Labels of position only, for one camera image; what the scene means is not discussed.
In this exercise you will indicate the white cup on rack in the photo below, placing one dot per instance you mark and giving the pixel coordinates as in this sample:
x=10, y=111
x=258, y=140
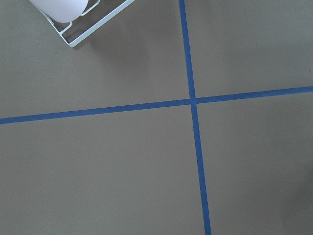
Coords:
x=62, y=11

